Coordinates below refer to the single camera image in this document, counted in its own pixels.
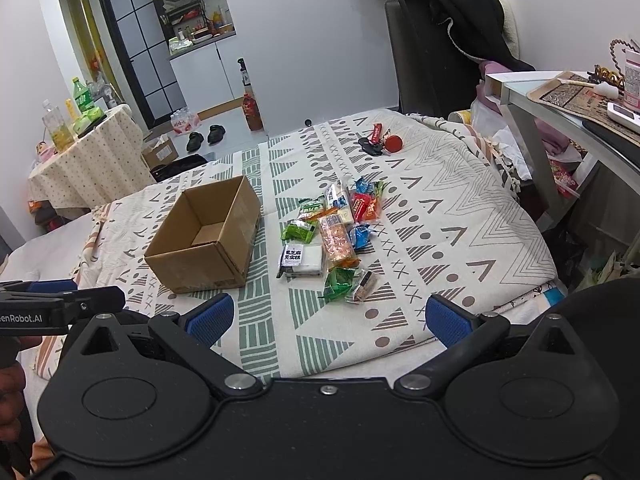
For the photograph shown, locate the dark green snack packet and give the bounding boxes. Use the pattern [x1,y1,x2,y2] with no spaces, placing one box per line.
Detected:
[322,266,361,304]

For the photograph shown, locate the small beige snack bar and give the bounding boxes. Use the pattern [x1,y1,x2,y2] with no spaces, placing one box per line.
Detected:
[346,269,378,304]

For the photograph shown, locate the black framed glass door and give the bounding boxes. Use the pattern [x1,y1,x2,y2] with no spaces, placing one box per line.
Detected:
[100,0,186,129]

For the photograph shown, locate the light green candy packet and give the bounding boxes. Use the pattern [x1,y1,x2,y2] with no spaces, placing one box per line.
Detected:
[281,219,316,244]

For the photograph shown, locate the blue candy packet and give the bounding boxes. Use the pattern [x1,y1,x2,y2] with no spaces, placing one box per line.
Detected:
[354,177,375,196]
[348,223,372,252]

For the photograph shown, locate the clear oil bottle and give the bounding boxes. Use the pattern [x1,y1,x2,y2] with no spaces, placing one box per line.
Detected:
[42,100,75,153]

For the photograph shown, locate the green plum candy packet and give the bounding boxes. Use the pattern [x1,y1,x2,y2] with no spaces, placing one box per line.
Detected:
[372,181,386,200]

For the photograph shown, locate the red candy packet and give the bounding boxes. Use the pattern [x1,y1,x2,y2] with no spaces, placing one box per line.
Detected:
[352,192,372,222]

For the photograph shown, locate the black jacket on chair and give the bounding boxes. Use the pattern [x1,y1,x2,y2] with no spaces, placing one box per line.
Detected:
[398,0,534,117]

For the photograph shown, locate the black slippers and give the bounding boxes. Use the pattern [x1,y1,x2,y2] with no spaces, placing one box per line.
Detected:
[186,125,226,154]

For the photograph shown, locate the glass side desk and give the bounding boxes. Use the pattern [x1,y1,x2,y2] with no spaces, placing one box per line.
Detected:
[497,70,639,232]

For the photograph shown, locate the green soda bottle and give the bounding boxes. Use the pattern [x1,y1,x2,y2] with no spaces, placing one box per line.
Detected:
[72,77,94,114]

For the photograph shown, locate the black car key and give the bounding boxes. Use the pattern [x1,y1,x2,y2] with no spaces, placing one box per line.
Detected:
[358,136,384,156]

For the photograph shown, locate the brown cardboard box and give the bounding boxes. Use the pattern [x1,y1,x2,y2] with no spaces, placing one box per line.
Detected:
[144,176,260,294]

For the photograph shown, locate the orange candy packet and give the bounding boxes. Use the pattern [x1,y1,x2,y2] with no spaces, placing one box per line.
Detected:
[361,196,382,222]

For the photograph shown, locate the red round keychain charm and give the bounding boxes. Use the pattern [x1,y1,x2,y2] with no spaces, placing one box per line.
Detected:
[383,134,404,154]

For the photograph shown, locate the patterned bed cover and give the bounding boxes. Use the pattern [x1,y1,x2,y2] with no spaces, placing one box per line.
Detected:
[41,110,556,379]

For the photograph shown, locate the small cardboard box on floor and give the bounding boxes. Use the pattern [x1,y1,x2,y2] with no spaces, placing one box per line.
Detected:
[142,134,179,170]

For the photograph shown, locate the pink clothing pile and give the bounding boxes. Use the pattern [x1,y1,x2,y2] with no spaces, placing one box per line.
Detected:
[476,61,570,155]

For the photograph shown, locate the dark chair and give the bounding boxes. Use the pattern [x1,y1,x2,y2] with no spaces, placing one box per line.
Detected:
[384,0,428,114]

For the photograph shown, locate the person's left hand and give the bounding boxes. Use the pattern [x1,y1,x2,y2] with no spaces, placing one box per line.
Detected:
[0,336,42,442]

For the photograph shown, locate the white blue cake pack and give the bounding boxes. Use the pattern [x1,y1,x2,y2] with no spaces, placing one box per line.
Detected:
[324,180,354,226]

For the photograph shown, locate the white black-label snack pack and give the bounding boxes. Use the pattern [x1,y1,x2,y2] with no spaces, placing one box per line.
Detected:
[277,242,324,278]

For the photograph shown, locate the water bottle pack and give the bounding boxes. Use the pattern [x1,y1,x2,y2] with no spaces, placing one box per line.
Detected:
[170,107,201,134]

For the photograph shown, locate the green cookie snack packet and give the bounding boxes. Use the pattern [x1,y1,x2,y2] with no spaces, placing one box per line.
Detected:
[297,197,326,221]

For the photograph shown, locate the black bag on floor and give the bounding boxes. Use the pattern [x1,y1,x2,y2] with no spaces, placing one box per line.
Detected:
[151,154,207,182]

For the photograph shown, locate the round table with dotted cloth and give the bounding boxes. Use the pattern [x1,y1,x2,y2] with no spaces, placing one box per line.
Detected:
[28,105,154,210]

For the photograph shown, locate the orange cracker snack pack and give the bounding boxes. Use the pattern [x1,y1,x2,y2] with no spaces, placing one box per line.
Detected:
[318,214,359,268]

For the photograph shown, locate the yellow tape roll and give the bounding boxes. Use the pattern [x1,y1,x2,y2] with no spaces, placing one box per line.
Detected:
[448,110,472,125]

